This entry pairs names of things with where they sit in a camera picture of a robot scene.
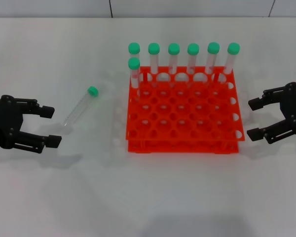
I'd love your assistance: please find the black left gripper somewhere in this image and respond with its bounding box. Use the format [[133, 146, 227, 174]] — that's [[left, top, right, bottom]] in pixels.
[[0, 95, 63, 155]]

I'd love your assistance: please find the green capped clear test tube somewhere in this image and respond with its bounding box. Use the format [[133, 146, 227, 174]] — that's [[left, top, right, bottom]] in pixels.
[[168, 43, 181, 86], [186, 43, 200, 86], [64, 85, 100, 127], [148, 42, 161, 87], [205, 41, 221, 86], [222, 42, 241, 84], [128, 42, 141, 61], [128, 57, 141, 102]]

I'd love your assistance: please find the orange test tube rack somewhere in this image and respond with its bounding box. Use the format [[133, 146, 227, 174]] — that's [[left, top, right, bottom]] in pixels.
[[125, 65, 246, 155]]

